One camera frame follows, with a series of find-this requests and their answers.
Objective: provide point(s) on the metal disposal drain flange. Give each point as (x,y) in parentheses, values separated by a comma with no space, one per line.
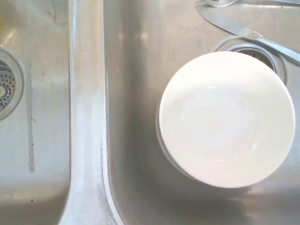
(262,52)

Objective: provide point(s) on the stainless steel double sink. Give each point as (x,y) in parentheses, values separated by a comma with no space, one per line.
(89,117)

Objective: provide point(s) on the white ceramic bowl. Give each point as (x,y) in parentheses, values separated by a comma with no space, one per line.
(225,119)

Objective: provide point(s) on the silver butter knife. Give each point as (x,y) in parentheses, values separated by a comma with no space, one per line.
(218,20)

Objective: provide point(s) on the silver spoon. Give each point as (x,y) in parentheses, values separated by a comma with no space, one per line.
(218,2)

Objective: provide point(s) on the perforated metal drain strainer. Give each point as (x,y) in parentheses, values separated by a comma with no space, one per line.
(9,79)

